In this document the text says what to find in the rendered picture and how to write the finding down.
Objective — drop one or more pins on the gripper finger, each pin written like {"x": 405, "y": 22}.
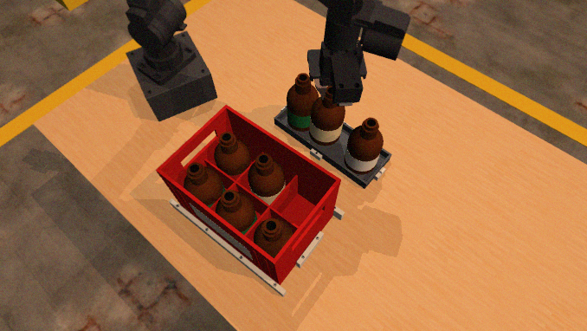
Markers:
{"x": 321, "y": 90}

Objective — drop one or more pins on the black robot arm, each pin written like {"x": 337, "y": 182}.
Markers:
{"x": 154, "y": 22}

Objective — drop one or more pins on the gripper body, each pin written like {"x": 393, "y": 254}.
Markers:
{"x": 313, "y": 63}

